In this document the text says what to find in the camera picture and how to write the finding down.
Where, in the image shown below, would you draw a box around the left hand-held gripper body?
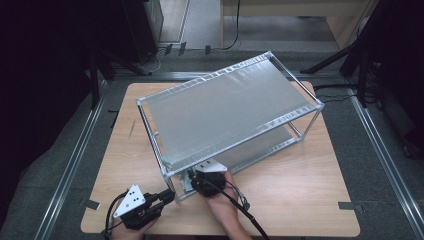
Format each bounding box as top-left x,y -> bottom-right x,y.
113,183 -> 167,231

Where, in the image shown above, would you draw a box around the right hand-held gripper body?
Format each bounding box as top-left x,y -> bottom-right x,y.
188,159 -> 229,199

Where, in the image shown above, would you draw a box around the silver metal shelf rack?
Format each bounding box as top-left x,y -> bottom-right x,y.
135,50 -> 325,204

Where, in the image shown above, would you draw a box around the person's left hand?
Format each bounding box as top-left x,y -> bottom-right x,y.
109,216 -> 158,240

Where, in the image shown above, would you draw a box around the person's right hand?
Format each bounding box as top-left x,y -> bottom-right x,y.
199,170 -> 250,224

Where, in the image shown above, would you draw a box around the black metal stand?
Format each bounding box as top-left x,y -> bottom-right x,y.
88,49 -> 153,109

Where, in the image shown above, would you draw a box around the dark cabinet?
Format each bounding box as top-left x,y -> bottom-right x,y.
121,0 -> 164,64

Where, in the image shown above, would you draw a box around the black tripod stand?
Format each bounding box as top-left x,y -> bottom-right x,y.
299,0 -> 394,109

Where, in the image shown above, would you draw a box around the black stand base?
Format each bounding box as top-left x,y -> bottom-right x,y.
401,131 -> 424,160

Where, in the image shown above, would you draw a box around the left hand-held gripper cable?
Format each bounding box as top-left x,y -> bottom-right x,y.
103,190 -> 130,240

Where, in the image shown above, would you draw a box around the hand-held gripper cable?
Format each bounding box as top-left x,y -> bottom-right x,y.
103,190 -> 130,240
201,178 -> 271,240

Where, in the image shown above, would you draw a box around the right hand-held gripper cable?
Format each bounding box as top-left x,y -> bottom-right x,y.
201,178 -> 271,240

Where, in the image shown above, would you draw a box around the white floor cable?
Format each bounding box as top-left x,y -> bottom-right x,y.
141,46 -> 168,75

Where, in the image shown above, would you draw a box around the black floor cables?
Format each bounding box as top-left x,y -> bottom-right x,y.
313,83 -> 360,109

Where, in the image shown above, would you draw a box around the hanging black cable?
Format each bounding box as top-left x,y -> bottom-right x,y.
221,0 -> 242,51

